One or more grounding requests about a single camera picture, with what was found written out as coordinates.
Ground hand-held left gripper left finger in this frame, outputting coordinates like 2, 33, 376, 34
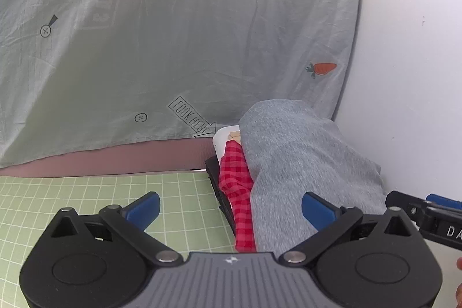
51, 191, 183, 263

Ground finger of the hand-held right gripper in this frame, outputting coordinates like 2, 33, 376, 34
425, 194, 462, 211
384, 191, 434, 222

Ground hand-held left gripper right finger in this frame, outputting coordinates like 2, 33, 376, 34
280, 191, 414, 265

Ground grey sweatpants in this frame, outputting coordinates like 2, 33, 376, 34
239, 99, 388, 254

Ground red checked garment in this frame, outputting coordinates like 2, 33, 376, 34
218, 140, 258, 254

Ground person's right hand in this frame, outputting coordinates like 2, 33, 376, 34
455, 256, 462, 301

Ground pink board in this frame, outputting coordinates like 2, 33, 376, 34
0, 137, 218, 179

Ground green grid mat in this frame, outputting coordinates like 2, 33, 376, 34
0, 171, 239, 258

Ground white folded garment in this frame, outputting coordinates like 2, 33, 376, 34
212, 126, 242, 159

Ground grey printed bed sheet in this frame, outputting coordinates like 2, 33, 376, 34
0, 0, 362, 168

